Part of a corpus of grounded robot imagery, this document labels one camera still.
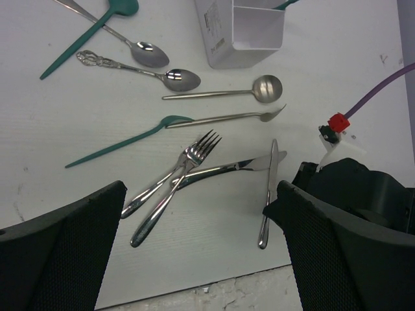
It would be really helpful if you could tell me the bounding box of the ornate handle steel spoon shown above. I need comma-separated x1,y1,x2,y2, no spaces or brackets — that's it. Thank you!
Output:
76,50,201,93

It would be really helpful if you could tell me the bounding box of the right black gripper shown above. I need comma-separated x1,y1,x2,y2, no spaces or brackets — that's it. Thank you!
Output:
263,158,414,310

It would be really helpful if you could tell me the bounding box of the white divided utensil container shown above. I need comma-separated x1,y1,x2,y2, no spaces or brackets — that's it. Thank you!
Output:
195,0,285,69

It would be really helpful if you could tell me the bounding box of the matte round steel spoon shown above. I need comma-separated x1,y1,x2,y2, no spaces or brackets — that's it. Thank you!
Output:
162,75,283,104

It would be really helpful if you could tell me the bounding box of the shiny steel fork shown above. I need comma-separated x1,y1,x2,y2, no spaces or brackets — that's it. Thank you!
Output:
121,130,213,219
130,131,222,248

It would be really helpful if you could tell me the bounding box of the matte slim steel fork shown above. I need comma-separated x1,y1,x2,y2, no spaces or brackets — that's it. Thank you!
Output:
166,104,287,128

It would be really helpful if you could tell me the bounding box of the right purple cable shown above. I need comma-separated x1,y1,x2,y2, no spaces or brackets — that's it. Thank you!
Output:
344,62,415,119

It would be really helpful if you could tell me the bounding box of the curved shiny steel knife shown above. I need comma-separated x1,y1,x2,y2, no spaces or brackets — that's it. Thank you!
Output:
179,155,271,189

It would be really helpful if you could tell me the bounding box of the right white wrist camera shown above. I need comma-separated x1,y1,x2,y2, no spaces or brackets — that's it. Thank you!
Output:
317,113,366,171

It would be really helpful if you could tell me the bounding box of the teal round spoon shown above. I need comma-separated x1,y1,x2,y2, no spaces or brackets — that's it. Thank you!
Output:
40,0,139,80

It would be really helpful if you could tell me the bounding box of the plain shiny steel spoon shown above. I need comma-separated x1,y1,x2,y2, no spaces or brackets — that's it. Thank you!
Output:
55,0,170,68

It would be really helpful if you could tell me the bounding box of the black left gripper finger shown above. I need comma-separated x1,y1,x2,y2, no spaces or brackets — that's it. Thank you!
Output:
1,181,126,310

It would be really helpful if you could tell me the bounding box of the teal slim fork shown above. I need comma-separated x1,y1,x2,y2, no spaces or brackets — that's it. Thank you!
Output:
65,115,193,168

